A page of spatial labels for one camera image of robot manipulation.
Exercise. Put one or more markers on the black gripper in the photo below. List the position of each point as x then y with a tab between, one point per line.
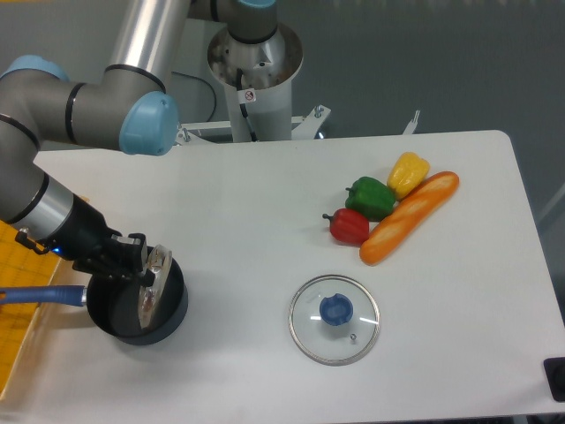
85	239

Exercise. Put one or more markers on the plastic toast slice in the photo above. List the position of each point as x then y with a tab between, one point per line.
159	261

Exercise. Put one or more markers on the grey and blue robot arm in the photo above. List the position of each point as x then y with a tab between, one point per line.
129	111

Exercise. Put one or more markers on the yellow woven basket tray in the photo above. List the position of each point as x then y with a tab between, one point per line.
20	268

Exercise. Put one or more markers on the glass lid with blue knob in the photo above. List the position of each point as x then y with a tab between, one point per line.
334	320

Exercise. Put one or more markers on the red toy bell pepper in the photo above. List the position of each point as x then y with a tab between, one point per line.
348	226

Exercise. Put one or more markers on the green toy bell pepper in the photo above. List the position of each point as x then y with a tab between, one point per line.
370	198

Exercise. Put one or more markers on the orange toy baguette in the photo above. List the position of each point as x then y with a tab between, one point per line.
392	231

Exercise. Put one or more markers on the yellow toy bell pepper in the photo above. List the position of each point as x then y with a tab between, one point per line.
410	171

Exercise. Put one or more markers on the black device at table corner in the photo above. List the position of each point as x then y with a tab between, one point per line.
555	368

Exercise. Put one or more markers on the black pot with blue handle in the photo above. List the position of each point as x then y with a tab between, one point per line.
136	313

